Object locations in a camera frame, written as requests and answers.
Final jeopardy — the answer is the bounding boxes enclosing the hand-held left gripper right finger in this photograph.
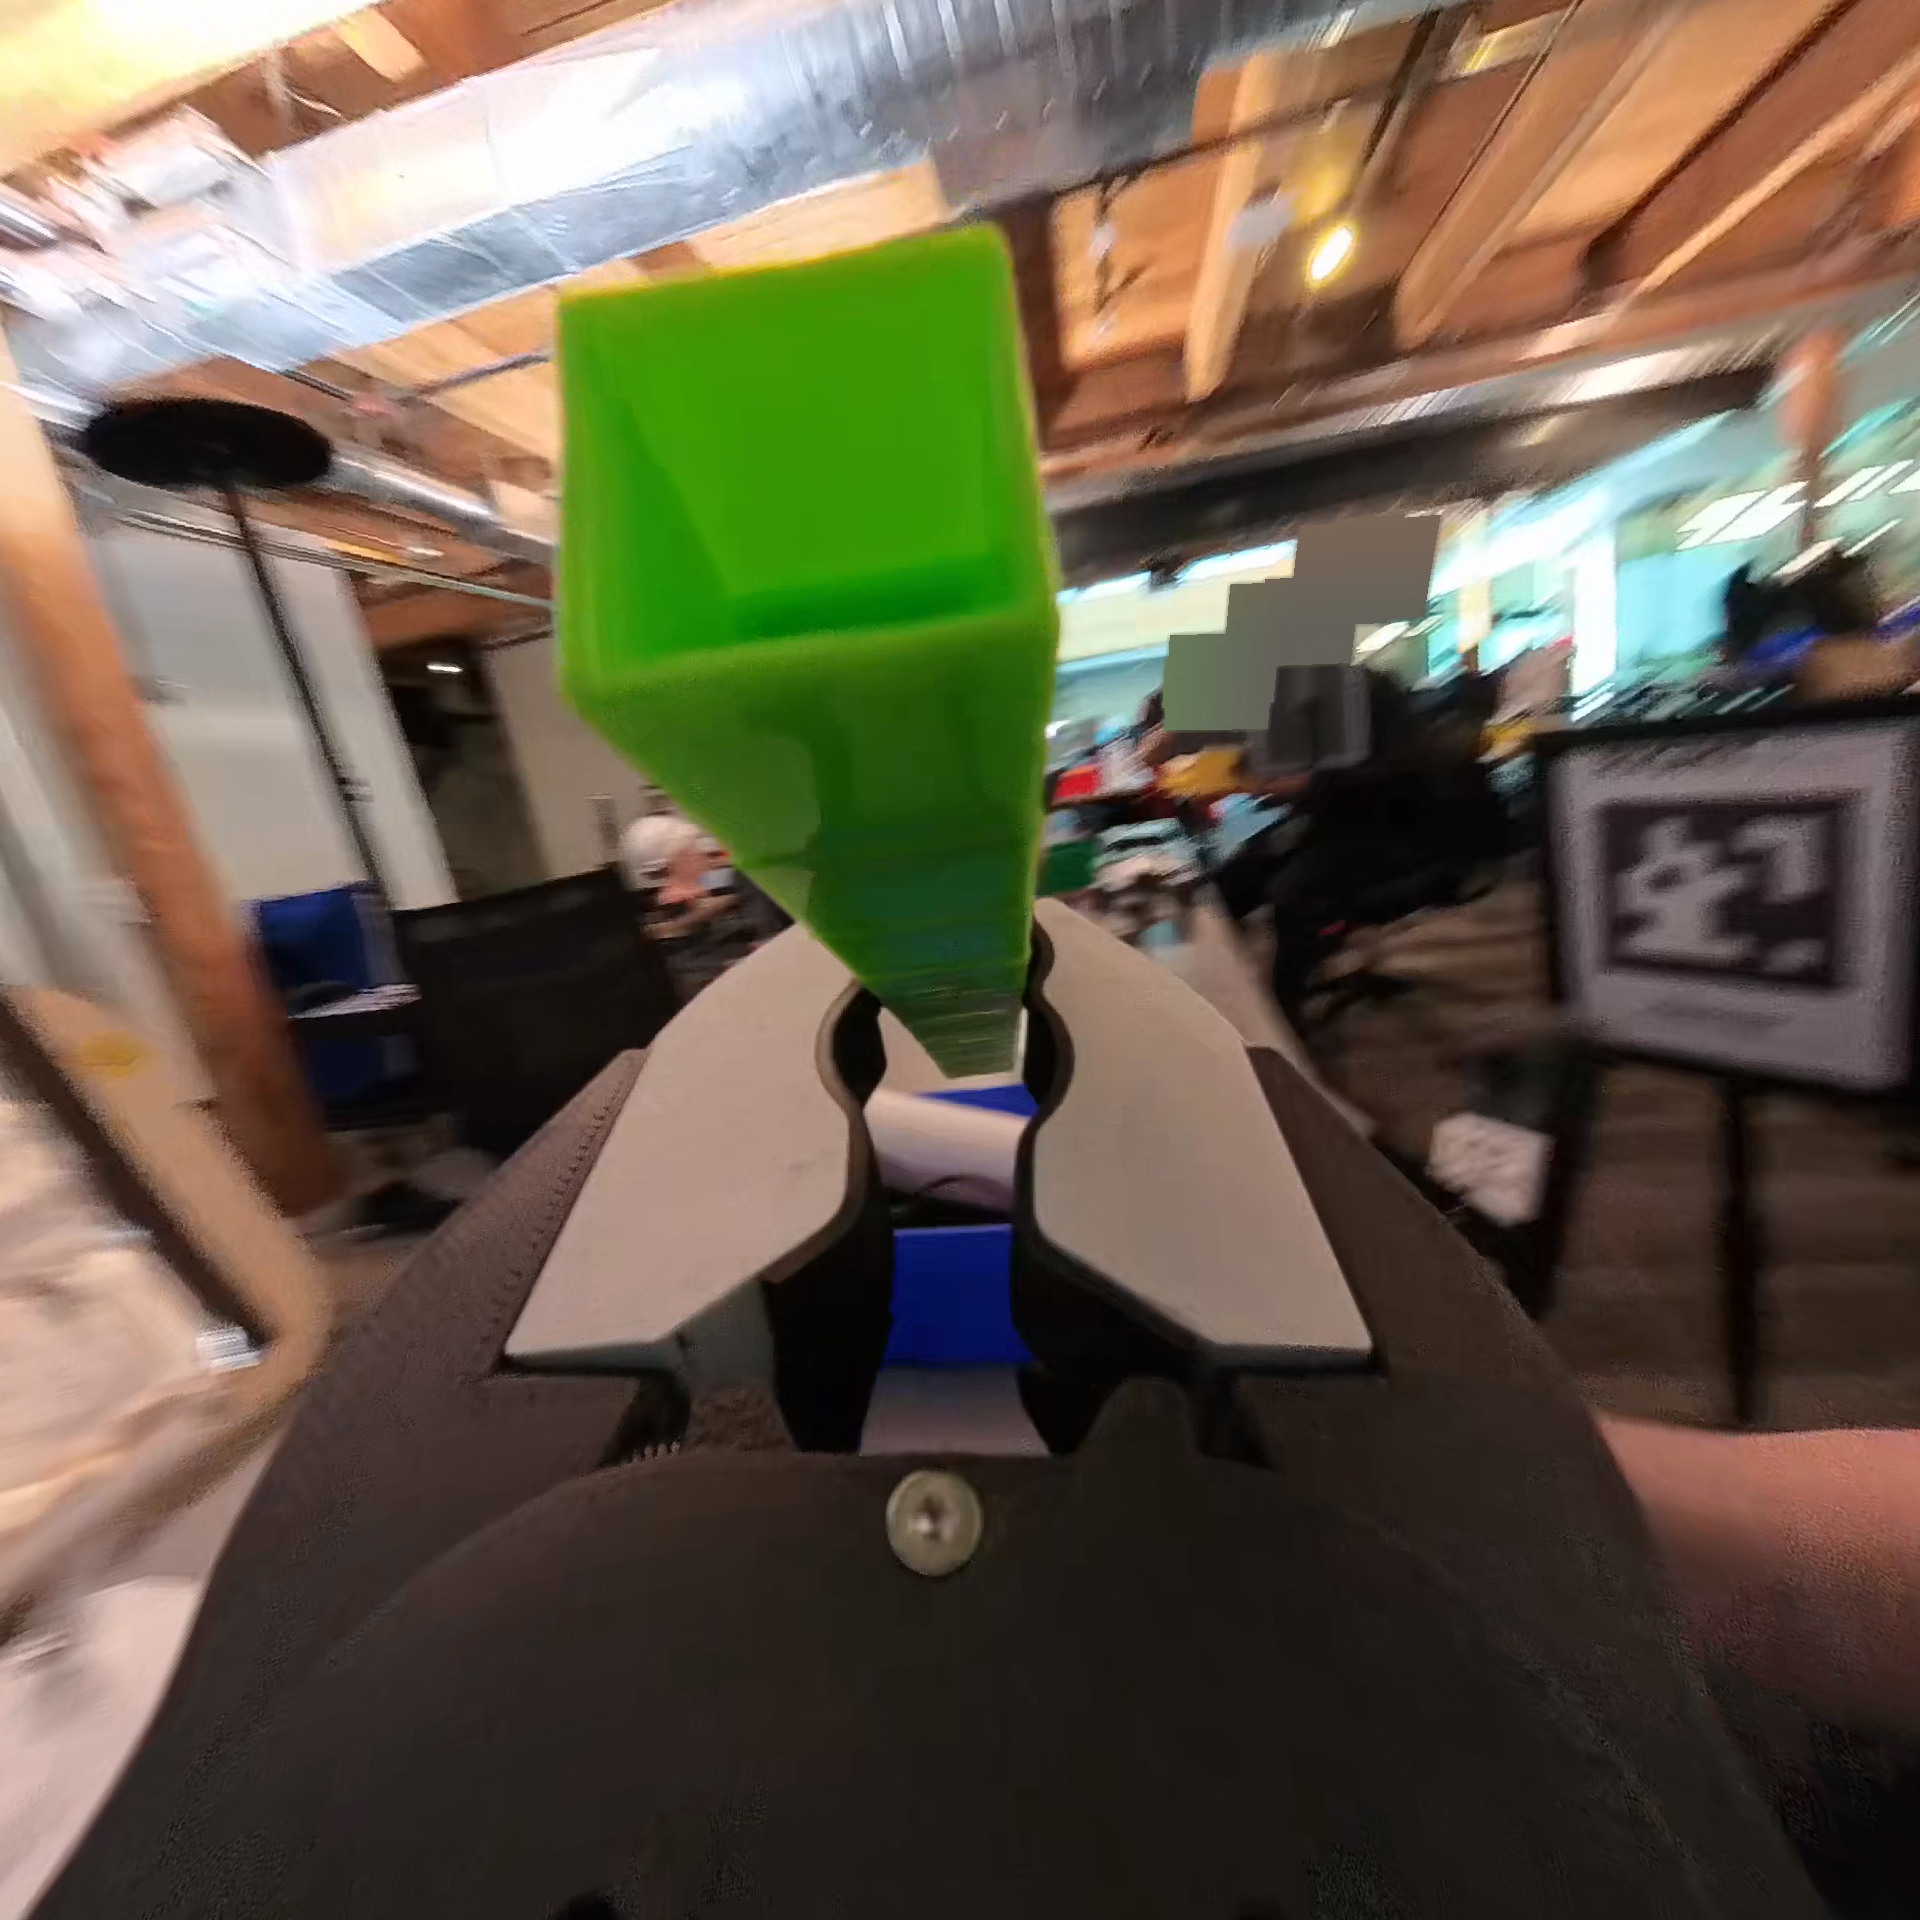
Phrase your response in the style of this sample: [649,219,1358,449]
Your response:
[1012,896,1376,1414]

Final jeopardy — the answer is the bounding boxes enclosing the silver ventilation duct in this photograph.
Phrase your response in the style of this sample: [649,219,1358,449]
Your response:
[0,0,1443,408]
[0,194,559,568]

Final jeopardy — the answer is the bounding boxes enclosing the white paper roll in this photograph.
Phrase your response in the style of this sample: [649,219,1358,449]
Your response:
[871,1093,1031,1216]

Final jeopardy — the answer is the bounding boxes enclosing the wooden post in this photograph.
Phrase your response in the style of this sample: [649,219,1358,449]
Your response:
[0,322,353,1226]

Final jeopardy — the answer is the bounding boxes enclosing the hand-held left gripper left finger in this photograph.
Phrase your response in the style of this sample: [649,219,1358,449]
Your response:
[503,933,889,1405]

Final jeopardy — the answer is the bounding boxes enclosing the tag sign on stand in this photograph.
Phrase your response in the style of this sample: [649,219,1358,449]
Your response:
[1529,718,1920,1426]

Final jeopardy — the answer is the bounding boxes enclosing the blue plastic bin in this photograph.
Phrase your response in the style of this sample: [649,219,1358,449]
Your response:
[884,1085,1039,1369]

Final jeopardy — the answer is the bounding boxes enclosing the green segmented bar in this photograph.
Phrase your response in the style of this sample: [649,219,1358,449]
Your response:
[556,222,1065,1080]

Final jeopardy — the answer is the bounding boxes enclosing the black floor lamp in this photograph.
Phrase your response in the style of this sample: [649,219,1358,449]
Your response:
[78,398,399,904]

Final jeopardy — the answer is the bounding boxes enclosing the large black container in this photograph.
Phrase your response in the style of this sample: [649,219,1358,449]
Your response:
[392,867,676,1158]

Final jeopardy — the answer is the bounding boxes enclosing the plastic-wrapped framed panel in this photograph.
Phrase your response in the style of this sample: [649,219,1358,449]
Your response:
[0,983,335,1502]

